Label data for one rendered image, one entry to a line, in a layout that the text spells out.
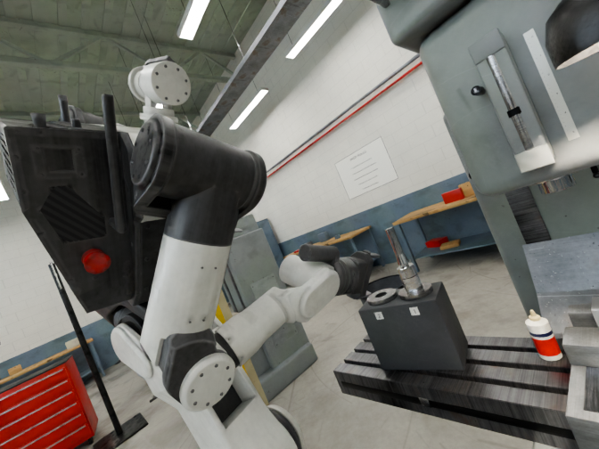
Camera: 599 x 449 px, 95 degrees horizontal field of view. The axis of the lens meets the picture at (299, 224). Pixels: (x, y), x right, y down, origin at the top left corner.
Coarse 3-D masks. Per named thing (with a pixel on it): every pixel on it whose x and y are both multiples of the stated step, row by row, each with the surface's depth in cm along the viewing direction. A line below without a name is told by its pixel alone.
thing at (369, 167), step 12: (372, 144) 520; (384, 144) 503; (348, 156) 563; (360, 156) 543; (372, 156) 526; (384, 156) 509; (336, 168) 591; (348, 168) 571; (360, 168) 551; (372, 168) 534; (384, 168) 516; (348, 180) 579; (360, 180) 558; (372, 180) 541; (384, 180) 522; (348, 192) 588; (360, 192) 567
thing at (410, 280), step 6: (414, 270) 74; (402, 276) 74; (408, 276) 73; (414, 276) 73; (402, 282) 76; (408, 282) 73; (414, 282) 73; (420, 282) 74; (408, 288) 74; (414, 288) 73; (420, 288) 73
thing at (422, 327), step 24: (432, 288) 74; (360, 312) 80; (384, 312) 75; (408, 312) 71; (432, 312) 68; (384, 336) 77; (408, 336) 73; (432, 336) 69; (456, 336) 70; (384, 360) 79; (408, 360) 74; (432, 360) 71; (456, 360) 67
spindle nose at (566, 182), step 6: (558, 180) 47; (564, 180) 47; (570, 180) 47; (540, 186) 50; (546, 186) 48; (552, 186) 48; (558, 186) 47; (564, 186) 47; (570, 186) 47; (546, 192) 49; (552, 192) 48
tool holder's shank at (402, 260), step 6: (390, 228) 74; (390, 234) 74; (396, 234) 75; (390, 240) 75; (396, 240) 74; (396, 246) 74; (396, 252) 75; (402, 252) 74; (396, 258) 76; (402, 258) 74; (402, 264) 74; (408, 264) 75
